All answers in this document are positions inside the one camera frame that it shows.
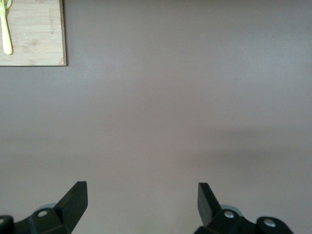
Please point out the brown table cover mat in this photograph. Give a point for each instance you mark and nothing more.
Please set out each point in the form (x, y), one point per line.
(156, 109)

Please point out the lemon slice under fork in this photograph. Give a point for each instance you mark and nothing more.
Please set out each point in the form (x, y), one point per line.
(10, 3)

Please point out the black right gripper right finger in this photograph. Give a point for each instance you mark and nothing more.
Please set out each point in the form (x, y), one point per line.
(207, 207)

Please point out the bamboo cutting board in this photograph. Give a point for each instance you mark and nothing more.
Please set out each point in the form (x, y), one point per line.
(39, 36)

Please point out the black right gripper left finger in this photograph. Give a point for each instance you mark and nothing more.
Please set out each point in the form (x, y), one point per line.
(70, 209)

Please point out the yellow plastic fork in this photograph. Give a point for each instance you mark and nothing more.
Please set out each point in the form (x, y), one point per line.
(7, 46)

